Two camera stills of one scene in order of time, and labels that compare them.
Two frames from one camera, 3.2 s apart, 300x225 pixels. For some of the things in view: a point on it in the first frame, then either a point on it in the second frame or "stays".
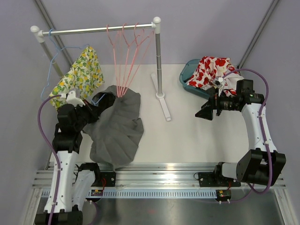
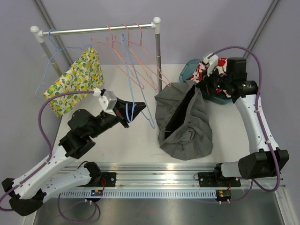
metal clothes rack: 156,24 stays
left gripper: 94,111 -> 121,112
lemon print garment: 85,76 stays
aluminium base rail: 188,176 stays
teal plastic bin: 187,71 stays
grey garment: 116,133 -> 183,118
